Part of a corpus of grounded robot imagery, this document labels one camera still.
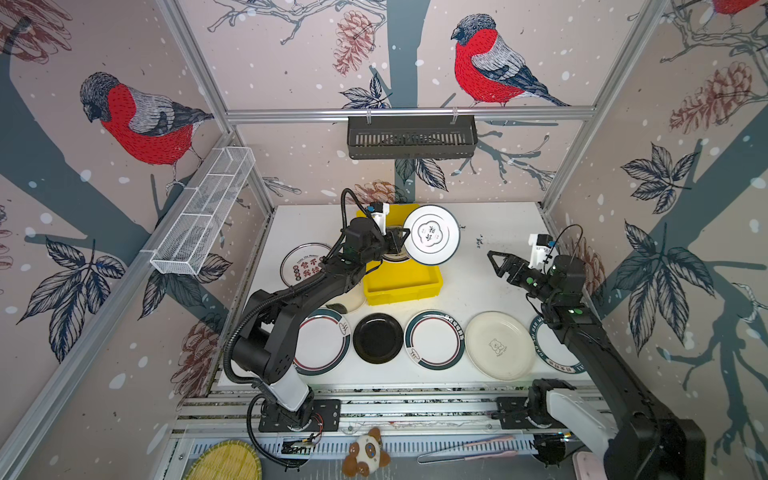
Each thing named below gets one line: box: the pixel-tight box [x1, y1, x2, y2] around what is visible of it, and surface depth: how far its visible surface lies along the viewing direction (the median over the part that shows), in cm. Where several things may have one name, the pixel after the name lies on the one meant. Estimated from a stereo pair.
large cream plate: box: [465, 311, 536, 381], surface depth 87 cm
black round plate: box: [353, 312, 404, 365], surface depth 87 cm
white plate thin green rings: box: [404, 204, 461, 266], surface depth 87 cm
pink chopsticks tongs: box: [417, 436, 519, 465], surface depth 69 cm
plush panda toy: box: [342, 427, 391, 478], surface depth 68 cm
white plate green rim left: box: [293, 308, 351, 376], surface depth 87 cm
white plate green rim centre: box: [406, 309, 464, 371], surface depth 87 cm
